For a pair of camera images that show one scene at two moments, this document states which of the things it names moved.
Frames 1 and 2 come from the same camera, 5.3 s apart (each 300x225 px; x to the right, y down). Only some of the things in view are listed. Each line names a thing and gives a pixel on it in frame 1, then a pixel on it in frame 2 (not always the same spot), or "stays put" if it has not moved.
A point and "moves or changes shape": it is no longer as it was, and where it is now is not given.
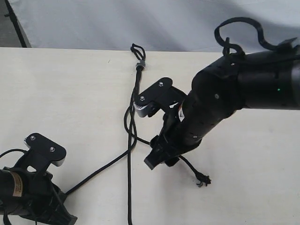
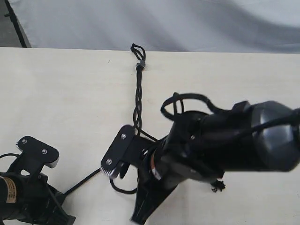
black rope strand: [201, 179] moves or changes shape
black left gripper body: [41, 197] stays put
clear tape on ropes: [140, 62] stays put
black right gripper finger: [155, 158] to [141, 205]
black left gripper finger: [64, 217] stays put
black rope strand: [140, 55] moves or changes shape
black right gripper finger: [171, 161] to [156, 198]
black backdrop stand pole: [11, 14] stays put
